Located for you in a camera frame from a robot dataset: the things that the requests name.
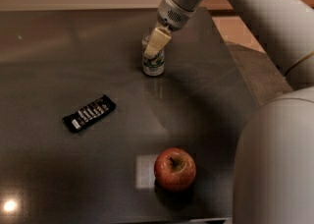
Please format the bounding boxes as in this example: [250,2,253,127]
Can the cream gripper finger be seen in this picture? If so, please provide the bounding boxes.
[144,27,172,59]

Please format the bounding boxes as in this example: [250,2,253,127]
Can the white green 7up can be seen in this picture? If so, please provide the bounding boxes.
[141,33,165,77]

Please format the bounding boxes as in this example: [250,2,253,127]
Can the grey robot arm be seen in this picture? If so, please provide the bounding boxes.
[146,0,314,224]

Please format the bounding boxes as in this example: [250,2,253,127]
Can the black rxbar chocolate bar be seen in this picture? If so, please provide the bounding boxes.
[62,94,116,133]

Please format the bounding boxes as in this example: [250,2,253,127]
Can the red apple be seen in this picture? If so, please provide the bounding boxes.
[154,147,196,193]

